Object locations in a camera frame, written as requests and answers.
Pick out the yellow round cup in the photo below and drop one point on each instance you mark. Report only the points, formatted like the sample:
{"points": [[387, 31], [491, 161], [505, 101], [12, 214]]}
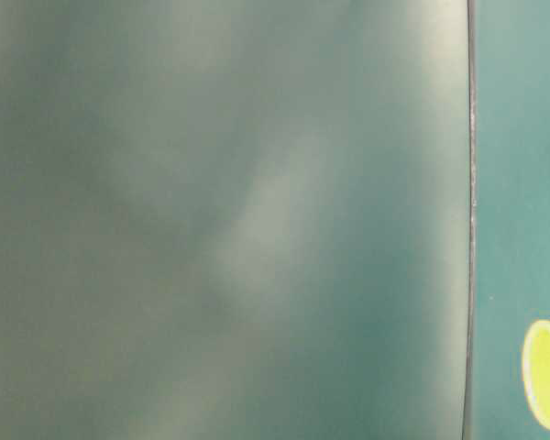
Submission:
{"points": [[536, 370]]}

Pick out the large blurry grey-green panel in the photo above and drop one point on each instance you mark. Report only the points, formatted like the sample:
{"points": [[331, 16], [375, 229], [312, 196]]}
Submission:
{"points": [[233, 219]]}

